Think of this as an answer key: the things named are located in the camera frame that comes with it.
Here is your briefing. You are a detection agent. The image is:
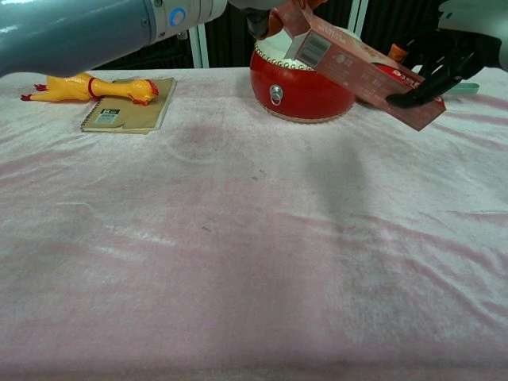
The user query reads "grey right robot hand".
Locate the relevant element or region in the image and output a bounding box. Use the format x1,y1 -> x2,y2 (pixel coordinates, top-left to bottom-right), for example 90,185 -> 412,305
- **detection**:
385,29 -> 488,109

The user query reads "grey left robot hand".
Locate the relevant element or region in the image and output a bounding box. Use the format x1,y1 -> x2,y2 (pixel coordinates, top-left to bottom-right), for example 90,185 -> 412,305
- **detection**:
229,0 -> 303,40

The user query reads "pink red Colgate toothpaste box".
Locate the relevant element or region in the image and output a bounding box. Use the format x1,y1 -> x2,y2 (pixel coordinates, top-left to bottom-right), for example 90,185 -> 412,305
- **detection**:
270,0 -> 448,132

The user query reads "orange and black object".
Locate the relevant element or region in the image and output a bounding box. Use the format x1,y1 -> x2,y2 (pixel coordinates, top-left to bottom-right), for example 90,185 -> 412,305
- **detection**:
390,42 -> 410,65

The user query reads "red drum white skin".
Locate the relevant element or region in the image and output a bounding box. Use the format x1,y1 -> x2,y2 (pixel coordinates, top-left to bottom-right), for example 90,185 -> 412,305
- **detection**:
249,32 -> 358,123

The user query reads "brown spiral notebook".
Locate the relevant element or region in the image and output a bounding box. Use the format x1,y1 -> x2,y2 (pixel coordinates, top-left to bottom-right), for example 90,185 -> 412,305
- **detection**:
80,77 -> 178,135

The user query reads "yellow rubber chicken toy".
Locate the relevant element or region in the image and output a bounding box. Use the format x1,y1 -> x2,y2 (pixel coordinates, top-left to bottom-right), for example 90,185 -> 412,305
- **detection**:
20,71 -> 160,106

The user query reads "pink plush tablecloth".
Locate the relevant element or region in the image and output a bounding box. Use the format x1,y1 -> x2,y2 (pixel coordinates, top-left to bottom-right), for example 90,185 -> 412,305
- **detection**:
0,65 -> 508,381

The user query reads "white frame post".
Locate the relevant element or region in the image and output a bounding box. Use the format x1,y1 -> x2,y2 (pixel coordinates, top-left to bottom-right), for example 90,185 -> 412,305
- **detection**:
187,22 -> 210,69
350,0 -> 369,35

